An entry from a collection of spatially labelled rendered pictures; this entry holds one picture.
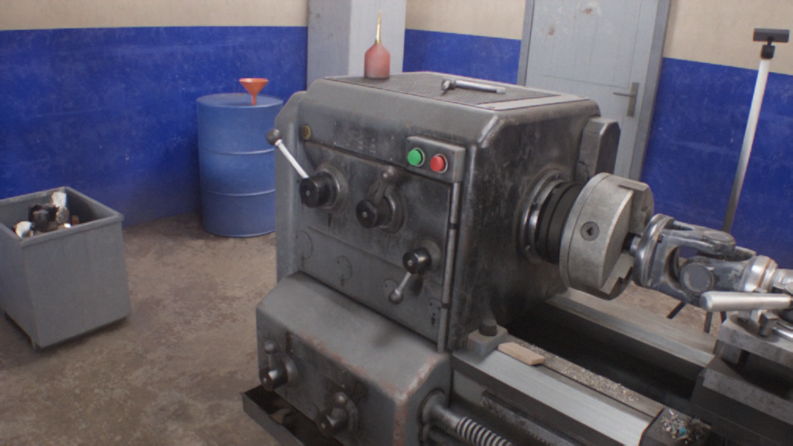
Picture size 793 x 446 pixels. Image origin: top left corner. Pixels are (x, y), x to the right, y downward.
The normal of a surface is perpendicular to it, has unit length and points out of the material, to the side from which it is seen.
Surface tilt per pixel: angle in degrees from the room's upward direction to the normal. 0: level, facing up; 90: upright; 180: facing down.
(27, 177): 90
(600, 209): 49
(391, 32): 90
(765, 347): 90
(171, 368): 0
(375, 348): 32
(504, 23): 90
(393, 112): 45
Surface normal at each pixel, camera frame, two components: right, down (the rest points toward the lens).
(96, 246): 0.79, 0.25
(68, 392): 0.06, -0.94
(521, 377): -0.36, -0.63
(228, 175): -0.06, 0.34
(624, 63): -0.69, 0.21
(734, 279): -0.44, 0.29
